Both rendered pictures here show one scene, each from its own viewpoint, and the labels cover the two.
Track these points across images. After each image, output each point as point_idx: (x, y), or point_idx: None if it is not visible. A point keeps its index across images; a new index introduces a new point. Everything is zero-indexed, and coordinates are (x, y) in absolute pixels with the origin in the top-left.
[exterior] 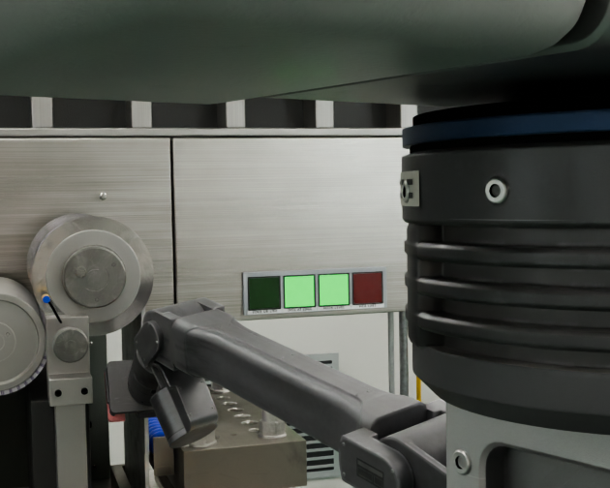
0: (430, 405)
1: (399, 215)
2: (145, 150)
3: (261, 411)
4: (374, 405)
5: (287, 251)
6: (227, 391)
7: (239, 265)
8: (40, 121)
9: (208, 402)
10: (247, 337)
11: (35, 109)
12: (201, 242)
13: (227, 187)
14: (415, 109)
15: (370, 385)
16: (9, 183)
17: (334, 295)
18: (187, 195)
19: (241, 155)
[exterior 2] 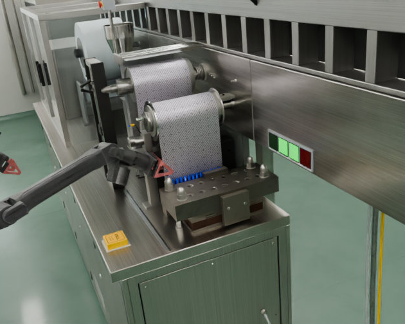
0: (18, 202)
1: (320, 125)
2: (243, 63)
3: (224, 190)
4: (16, 194)
5: (281, 125)
6: (260, 177)
7: (268, 125)
8: (224, 45)
9: (111, 175)
10: (72, 162)
11: (223, 40)
12: (258, 109)
13: (263, 87)
14: (331, 62)
15: (31, 189)
16: (219, 69)
17: (294, 155)
18: (254, 87)
19: (267, 72)
